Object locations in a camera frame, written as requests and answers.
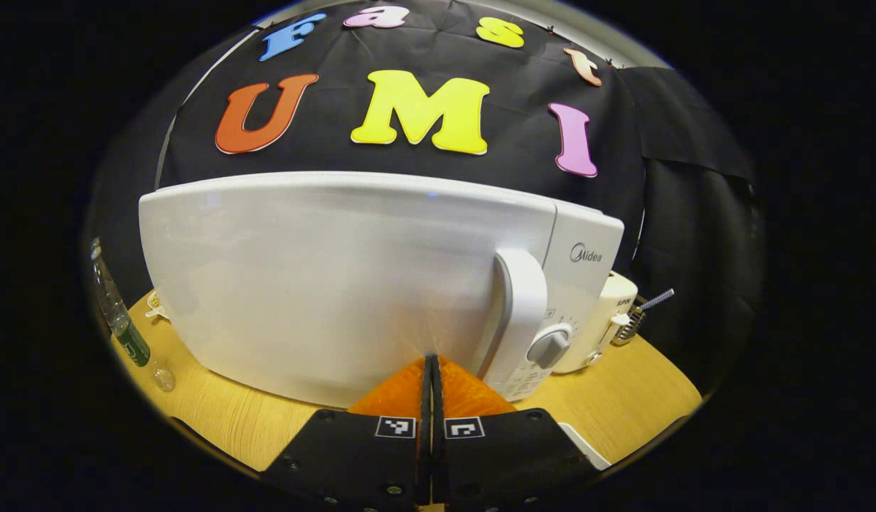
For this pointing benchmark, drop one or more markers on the clear plastic bottle green label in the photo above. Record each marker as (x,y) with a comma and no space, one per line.
(118,313)

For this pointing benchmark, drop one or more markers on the black backdrop cloth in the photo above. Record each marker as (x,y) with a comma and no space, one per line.
(523,85)

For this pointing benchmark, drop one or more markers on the cream toaster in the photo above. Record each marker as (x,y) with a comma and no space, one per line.
(612,302)

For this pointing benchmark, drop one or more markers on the white food tray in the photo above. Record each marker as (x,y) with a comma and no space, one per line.
(587,446)

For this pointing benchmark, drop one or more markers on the white microwave oven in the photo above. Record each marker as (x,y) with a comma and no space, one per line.
(324,284)

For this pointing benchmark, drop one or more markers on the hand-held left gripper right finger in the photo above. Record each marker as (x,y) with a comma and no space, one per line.
(509,462)

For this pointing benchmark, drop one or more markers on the small white object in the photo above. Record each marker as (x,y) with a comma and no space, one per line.
(156,306)

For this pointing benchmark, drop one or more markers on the white striped straw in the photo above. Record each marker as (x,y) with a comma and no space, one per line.
(657,299)

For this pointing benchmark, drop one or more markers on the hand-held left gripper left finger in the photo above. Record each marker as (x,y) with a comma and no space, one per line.
(353,462)

